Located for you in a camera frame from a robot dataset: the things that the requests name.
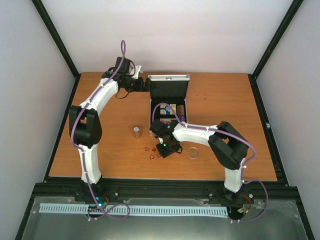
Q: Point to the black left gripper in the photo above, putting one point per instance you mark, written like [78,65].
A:
[140,88]

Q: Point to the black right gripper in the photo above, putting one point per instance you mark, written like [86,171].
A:
[164,153]

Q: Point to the red playing card deck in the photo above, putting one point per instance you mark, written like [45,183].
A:
[169,121]

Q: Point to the blue texas holdem card deck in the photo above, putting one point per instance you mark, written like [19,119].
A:
[168,110]

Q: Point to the aluminium poker case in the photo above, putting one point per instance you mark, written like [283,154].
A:
[168,89]

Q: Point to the purple poker chip tube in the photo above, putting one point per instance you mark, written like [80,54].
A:
[181,112]

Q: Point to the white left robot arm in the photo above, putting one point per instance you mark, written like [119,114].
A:
[85,128]

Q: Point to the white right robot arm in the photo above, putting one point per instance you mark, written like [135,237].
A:
[230,148]

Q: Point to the orange poker chip tube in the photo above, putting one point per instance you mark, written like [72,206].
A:
[137,132]

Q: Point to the clear round tube lid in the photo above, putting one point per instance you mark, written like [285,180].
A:
[193,153]

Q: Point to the light blue cable duct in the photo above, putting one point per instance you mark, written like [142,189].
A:
[135,210]

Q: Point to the black aluminium frame rail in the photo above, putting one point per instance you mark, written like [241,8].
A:
[44,15]

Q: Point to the black front frame rail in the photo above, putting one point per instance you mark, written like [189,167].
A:
[127,188]

